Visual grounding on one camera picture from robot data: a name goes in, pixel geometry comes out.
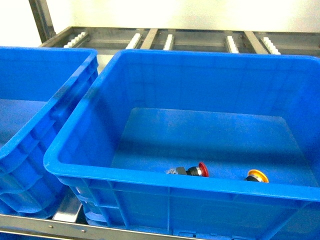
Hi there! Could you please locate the red mushroom push button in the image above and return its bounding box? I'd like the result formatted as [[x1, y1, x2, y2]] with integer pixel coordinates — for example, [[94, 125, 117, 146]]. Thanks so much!
[[165, 161, 210, 178]]

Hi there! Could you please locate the yellow mushroom push button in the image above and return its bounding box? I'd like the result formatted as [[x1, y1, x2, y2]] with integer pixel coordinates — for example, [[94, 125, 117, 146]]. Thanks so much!
[[244, 169, 269, 183]]

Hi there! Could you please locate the large blue plastic crate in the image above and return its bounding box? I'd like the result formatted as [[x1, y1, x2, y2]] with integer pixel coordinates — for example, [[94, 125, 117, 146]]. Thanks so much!
[[43, 50, 320, 240]]

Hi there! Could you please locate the left blue plastic crate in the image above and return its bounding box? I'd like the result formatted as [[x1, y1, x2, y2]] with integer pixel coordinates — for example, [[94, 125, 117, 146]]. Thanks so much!
[[0, 46, 98, 219]]

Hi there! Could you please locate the steel roller rack frame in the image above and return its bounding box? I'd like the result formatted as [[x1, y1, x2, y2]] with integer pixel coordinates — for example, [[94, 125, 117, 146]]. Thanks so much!
[[0, 0, 320, 240]]

